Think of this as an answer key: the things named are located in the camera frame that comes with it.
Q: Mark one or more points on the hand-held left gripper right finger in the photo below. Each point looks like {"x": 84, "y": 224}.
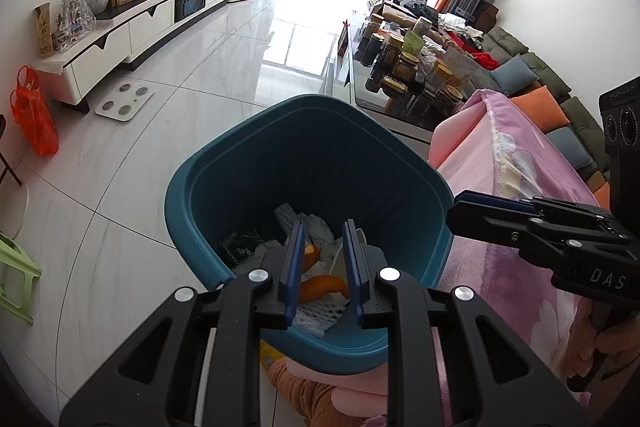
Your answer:
{"x": 352, "y": 267}

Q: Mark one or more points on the white tv cabinet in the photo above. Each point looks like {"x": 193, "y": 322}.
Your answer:
{"x": 145, "y": 27}

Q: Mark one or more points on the group of glass jars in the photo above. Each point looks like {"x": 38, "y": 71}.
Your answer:
{"x": 400, "y": 62}

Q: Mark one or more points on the blue cushion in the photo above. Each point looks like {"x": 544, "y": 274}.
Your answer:
{"x": 517, "y": 74}
{"x": 570, "y": 149}

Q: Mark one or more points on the orange plastic bag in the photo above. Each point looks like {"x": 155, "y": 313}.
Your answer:
{"x": 35, "y": 117}

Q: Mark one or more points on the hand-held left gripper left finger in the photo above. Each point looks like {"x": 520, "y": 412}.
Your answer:
{"x": 295, "y": 267}

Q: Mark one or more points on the person's right hand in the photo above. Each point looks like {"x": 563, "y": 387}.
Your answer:
{"x": 620, "y": 342}

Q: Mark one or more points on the white ribbed foam fruit net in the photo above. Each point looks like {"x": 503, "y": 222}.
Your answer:
{"x": 315, "y": 229}

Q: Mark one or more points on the green sofa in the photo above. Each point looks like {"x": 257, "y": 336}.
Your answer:
{"x": 580, "y": 112}

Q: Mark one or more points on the wooden plaque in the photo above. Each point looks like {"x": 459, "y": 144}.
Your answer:
{"x": 45, "y": 32}

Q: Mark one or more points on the person's leg in fleece pants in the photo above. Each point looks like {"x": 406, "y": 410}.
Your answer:
{"x": 310, "y": 397}

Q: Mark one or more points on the white bathroom scale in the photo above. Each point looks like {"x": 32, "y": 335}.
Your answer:
{"x": 125, "y": 102}

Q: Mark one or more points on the ship model in plastic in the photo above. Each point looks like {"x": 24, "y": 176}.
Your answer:
{"x": 74, "y": 24}

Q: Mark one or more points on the green plastic stool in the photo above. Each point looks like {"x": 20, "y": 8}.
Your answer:
{"x": 15, "y": 272}

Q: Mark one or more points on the brown box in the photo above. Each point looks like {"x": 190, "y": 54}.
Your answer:
{"x": 486, "y": 16}

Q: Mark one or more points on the red cloth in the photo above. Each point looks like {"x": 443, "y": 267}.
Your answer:
{"x": 475, "y": 52}

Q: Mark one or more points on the green printed wrapper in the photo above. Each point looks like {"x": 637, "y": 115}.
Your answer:
{"x": 245, "y": 247}

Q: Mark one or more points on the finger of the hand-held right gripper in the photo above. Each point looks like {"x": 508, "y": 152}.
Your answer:
{"x": 490, "y": 224}
{"x": 500, "y": 199}

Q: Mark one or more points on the teal trash bin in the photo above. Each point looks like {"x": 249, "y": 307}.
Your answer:
{"x": 320, "y": 157}

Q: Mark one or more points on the glass top coffee table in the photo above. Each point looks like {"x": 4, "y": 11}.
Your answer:
{"x": 350, "y": 87}

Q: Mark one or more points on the white lidded jar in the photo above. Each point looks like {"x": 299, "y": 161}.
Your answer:
{"x": 96, "y": 1}

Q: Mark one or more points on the pink floral blanket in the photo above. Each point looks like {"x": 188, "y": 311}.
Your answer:
{"x": 480, "y": 297}

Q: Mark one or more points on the orange cushion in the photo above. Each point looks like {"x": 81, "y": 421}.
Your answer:
{"x": 603, "y": 196}
{"x": 542, "y": 107}

